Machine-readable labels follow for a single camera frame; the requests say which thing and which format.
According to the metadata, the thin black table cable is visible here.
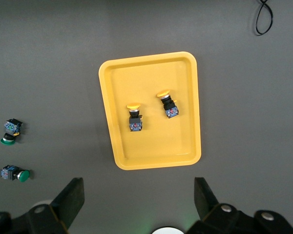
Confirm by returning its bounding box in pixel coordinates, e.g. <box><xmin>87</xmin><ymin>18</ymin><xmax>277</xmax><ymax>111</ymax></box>
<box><xmin>255</xmin><ymin>0</ymin><xmax>274</xmax><ymax>36</ymax></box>

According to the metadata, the yellow mushroom push button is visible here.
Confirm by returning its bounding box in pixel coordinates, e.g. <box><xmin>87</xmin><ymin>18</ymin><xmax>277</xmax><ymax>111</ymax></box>
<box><xmin>156</xmin><ymin>89</ymin><xmax>179</xmax><ymax>119</ymax></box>
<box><xmin>126</xmin><ymin>102</ymin><xmax>144</xmax><ymax>133</ymax></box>

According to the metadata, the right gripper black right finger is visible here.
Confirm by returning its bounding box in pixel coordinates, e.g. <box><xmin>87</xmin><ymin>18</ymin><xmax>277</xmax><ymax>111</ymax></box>
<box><xmin>185</xmin><ymin>177</ymin><xmax>293</xmax><ymax>234</ymax></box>

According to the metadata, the yellow plastic tray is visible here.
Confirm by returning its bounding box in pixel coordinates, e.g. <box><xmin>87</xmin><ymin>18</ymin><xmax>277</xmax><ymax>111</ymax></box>
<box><xmin>98</xmin><ymin>51</ymin><xmax>202</xmax><ymax>171</ymax></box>

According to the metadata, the green mushroom push button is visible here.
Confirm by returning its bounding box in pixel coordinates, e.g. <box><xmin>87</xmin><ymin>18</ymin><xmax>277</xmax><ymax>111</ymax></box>
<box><xmin>0</xmin><ymin>118</ymin><xmax>23</xmax><ymax>146</ymax></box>
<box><xmin>0</xmin><ymin>165</ymin><xmax>31</xmax><ymax>183</ymax></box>

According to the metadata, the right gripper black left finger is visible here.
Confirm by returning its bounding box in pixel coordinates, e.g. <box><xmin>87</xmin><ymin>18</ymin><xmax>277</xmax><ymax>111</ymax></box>
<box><xmin>0</xmin><ymin>177</ymin><xmax>85</xmax><ymax>234</ymax></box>

